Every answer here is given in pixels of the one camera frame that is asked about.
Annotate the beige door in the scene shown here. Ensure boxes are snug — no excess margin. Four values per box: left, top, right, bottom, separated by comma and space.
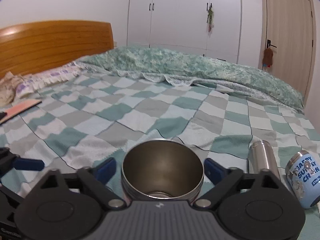
259, 0, 316, 99

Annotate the black door handle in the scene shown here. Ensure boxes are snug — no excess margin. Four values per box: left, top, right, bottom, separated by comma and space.
266, 40, 277, 48

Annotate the wooden headboard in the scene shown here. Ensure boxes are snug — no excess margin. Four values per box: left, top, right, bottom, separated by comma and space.
1, 20, 114, 76

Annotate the green floral quilt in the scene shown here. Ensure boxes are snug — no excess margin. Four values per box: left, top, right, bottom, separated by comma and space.
75, 46, 304, 113

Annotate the white wardrobe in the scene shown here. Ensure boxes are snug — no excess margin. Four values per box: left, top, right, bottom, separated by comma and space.
127, 0, 242, 63

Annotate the purple floral pillow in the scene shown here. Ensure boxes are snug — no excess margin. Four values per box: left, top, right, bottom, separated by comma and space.
16, 62, 82, 99

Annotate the stainless steel bottle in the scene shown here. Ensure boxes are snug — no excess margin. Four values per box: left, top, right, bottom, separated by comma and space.
247, 140, 281, 181

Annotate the pink steel cup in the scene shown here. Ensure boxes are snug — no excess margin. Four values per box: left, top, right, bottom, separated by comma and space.
121, 139, 204, 203

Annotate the green hanging ornament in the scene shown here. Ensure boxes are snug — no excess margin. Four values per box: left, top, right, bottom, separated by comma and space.
207, 5, 214, 33

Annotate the brown plush toy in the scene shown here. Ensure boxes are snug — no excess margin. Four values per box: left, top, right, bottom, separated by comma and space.
262, 47, 273, 67

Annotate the light blue printed cup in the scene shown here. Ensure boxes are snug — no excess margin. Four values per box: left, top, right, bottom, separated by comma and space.
285, 150, 319, 209

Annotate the checkered teal blanket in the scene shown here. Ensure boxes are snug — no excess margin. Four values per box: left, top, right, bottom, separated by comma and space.
0, 71, 320, 240

